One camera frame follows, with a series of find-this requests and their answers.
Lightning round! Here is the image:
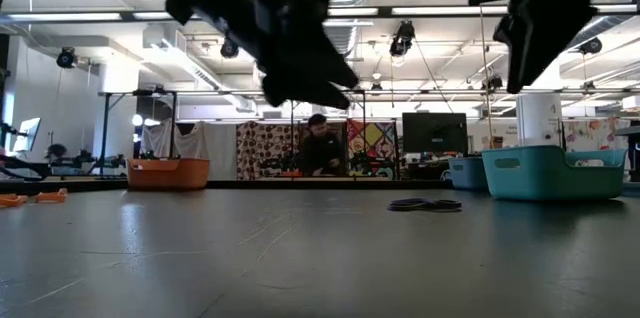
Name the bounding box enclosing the teal plastic basket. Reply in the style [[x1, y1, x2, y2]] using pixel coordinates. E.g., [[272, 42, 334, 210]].
[[481, 144, 628, 203]]

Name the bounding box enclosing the black rubber band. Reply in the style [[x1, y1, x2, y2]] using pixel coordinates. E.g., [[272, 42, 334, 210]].
[[386, 197, 463, 213]]

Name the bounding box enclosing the orange rubber band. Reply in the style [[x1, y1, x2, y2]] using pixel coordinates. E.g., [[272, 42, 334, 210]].
[[34, 187, 69, 205], [0, 193, 30, 209]]

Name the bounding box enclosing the person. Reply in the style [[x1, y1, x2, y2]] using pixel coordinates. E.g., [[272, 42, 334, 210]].
[[298, 113, 348, 177]]

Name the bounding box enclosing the colourful patchwork cloth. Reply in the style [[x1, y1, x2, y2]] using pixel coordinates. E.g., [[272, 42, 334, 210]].
[[345, 118, 400, 179]]

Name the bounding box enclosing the white round pillar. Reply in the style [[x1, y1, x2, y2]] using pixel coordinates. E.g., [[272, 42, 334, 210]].
[[515, 92, 564, 148]]

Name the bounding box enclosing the brown dotted cloth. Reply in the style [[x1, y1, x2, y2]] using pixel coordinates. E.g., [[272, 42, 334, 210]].
[[235, 121, 301, 182]]

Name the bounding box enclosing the black rig bar with lights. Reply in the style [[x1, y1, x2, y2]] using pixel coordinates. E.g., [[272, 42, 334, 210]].
[[0, 5, 640, 23]]

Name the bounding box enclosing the white floral cloth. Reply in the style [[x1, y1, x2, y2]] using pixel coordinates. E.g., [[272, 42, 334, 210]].
[[563, 117, 632, 153]]

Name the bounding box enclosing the white hanging cloth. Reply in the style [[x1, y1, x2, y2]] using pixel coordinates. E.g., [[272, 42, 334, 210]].
[[141, 120, 210, 161]]

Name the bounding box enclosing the large black monitor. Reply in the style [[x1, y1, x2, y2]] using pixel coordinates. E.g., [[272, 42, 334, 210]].
[[401, 112, 469, 155]]

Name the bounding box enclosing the grey desk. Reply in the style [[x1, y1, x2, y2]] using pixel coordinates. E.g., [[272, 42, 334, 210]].
[[615, 125, 640, 183]]

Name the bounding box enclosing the dark blue plastic basket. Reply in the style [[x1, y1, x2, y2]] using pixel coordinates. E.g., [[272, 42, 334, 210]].
[[447, 156, 490, 191]]

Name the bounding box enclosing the orange plastic basket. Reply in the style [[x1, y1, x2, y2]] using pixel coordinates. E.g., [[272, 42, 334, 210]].
[[125, 157, 211, 191]]

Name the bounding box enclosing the black table mat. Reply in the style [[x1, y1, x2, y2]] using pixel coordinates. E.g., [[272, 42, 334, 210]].
[[0, 187, 640, 318]]

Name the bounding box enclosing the small tilted monitor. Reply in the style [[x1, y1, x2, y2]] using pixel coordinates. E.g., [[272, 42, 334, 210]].
[[11, 117, 42, 153]]

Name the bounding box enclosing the silver ventilation duct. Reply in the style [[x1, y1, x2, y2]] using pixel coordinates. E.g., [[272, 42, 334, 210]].
[[319, 0, 374, 74]]

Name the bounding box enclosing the yellow hanging cable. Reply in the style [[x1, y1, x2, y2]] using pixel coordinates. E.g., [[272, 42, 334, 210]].
[[478, 5, 497, 150]]

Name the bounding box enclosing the black ceiling camera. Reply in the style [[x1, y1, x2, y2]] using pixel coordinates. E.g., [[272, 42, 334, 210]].
[[578, 36, 604, 56], [389, 19, 417, 58], [219, 38, 240, 60], [55, 46, 79, 70]]

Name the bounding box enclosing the black metal background frame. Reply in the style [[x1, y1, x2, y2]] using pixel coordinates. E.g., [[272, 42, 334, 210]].
[[98, 88, 401, 179]]

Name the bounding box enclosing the black cable loop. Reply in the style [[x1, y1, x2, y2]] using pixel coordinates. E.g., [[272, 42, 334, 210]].
[[0, 154, 55, 182]]

